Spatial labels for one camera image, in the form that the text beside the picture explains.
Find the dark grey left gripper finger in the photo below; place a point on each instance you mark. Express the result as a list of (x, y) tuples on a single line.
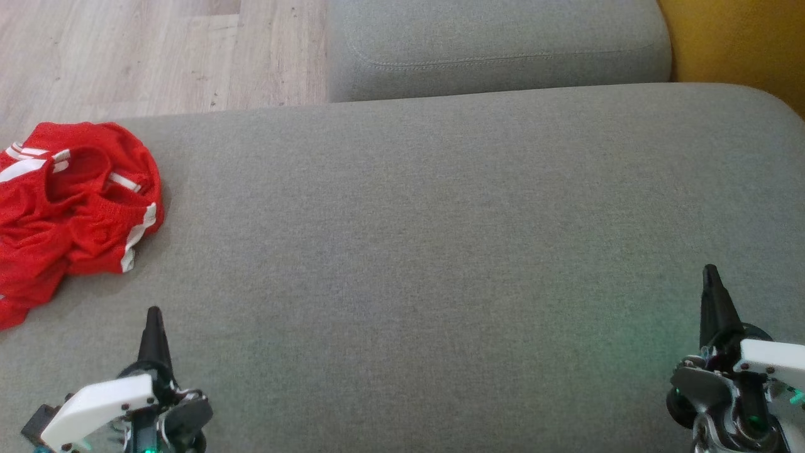
[(155, 346)]

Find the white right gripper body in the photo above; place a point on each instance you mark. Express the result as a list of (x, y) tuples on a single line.
[(767, 358)]

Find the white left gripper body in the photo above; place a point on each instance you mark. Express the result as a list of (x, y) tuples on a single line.
[(107, 402)]

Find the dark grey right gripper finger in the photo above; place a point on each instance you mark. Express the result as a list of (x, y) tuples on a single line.
[(716, 314)]

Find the red shorts with white stripe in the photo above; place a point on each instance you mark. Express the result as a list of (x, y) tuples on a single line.
[(94, 189)]

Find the large grey sofa seat cushion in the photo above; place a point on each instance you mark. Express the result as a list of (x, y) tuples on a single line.
[(409, 251)]

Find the yellow sofa back cushion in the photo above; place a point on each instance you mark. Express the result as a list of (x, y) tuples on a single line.
[(736, 38)]

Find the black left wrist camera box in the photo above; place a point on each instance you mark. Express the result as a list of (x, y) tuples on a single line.
[(39, 423)]

